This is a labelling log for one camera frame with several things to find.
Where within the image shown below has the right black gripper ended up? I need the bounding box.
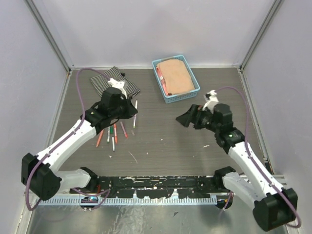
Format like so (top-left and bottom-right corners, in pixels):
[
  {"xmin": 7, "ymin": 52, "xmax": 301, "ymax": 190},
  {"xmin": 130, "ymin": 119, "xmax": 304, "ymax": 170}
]
[{"xmin": 175, "ymin": 103, "xmax": 220, "ymax": 133}]

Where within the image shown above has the white pen lime end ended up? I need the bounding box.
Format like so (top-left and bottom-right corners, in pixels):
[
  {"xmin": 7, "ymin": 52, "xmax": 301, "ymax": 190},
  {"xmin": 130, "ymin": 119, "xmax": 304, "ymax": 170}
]
[{"xmin": 133, "ymin": 99, "xmax": 138, "ymax": 129}]

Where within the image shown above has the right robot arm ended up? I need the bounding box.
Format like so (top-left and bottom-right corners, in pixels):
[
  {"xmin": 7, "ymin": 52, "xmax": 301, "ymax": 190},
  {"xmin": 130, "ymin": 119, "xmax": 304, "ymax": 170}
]
[{"xmin": 176, "ymin": 103, "xmax": 298, "ymax": 232}]

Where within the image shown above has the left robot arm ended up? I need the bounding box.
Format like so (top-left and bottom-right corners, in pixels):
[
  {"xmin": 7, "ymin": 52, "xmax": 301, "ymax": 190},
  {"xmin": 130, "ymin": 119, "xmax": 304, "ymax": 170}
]
[{"xmin": 21, "ymin": 87, "xmax": 137, "ymax": 201}]

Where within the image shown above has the orange highlighter pen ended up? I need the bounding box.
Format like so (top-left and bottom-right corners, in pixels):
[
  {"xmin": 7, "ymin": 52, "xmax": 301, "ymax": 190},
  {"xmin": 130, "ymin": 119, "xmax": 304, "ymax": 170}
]
[{"xmin": 114, "ymin": 124, "xmax": 117, "ymax": 144}]

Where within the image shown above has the purple highlighter pen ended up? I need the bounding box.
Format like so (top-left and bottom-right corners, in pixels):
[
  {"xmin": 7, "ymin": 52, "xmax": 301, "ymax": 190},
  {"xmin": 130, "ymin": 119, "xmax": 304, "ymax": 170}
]
[{"xmin": 120, "ymin": 121, "xmax": 128, "ymax": 138}]

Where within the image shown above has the white pen blue end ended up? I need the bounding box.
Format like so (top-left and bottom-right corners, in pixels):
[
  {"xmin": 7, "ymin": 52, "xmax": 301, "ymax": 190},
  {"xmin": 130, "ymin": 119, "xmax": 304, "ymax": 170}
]
[{"xmin": 112, "ymin": 137, "xmax": 115, "ymax": 152}]

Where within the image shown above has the salmon orange pen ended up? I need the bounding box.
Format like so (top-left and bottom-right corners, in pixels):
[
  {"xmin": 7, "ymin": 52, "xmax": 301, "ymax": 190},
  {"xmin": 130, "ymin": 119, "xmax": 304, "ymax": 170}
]
[{"xmin": 96, "ymin": 130, "xmax": 104, "ymax": 147}]

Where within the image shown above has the white marker green end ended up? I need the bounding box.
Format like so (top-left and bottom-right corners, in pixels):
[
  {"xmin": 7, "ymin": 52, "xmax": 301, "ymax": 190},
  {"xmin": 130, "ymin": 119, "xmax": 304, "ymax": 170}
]
[{"xmin": 107, "ymin": 127, "xmax": 110, "ymax": 143}]

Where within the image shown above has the light blue plastic basket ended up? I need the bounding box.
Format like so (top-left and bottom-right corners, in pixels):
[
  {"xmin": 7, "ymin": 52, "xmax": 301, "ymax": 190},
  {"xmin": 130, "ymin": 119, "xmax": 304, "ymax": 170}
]
[{"xmin": 152, "ymin": 55, "xmax": 200, "ymax": 104}]

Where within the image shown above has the black white striped cloth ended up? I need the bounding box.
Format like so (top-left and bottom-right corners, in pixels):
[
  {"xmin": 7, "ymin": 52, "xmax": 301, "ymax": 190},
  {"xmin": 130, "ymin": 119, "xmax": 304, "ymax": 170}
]
[{"xmin": 90, "ymin": 66, "xmax": 140, "ymax": 98}]

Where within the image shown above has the peach folded towel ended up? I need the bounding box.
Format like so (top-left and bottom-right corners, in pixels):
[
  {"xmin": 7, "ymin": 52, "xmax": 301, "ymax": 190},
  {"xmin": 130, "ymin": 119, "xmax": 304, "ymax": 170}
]
[{"xmin": 156, "ymin": 59, "xmax": 195, "ymax": 96}]

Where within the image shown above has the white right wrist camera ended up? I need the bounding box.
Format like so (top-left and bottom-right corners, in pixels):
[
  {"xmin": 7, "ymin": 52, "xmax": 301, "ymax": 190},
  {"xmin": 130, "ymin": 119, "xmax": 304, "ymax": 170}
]
[{"xmin": 202, "ymin": 90, "xmax": 219, "ymax": 113}]

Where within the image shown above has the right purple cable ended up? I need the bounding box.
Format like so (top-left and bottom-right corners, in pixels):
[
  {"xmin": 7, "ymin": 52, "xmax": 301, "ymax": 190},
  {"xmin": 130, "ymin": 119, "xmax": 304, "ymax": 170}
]
[{"xmin": 214, "ymin": 87, "xmax": 302, "ymax": 229}]

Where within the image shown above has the purple cable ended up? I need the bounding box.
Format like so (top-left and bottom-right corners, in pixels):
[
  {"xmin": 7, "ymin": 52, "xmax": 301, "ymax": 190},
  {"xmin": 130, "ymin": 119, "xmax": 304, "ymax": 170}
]
[
  {"xmin": 214, "ymin": 87, "xmax": 302, "ymax": 229},
  {"xmin": 25, "ymin": 68, "xmax": 113, "ymax": 212}
]

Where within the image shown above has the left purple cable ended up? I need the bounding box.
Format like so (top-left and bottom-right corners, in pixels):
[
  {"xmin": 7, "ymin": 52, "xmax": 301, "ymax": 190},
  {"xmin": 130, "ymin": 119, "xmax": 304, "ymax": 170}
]
[{"xmin": 25, "ymin": 68, "xmax": 113, "ymax": 212}]

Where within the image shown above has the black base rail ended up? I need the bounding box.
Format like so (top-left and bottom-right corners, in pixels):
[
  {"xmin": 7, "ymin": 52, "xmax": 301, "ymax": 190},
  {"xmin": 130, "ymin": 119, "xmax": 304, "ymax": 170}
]
[{"xmin": 78, "ymin": 175, "xmax": 230, "ymax": 199}]

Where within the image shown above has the grey slotted cable duct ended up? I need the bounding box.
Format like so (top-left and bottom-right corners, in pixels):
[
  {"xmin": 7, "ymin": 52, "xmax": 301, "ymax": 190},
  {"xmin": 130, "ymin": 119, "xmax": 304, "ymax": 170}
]
[{"xmin": 40, "ymin": 194, "xmax": 217, "ymax": 206}]

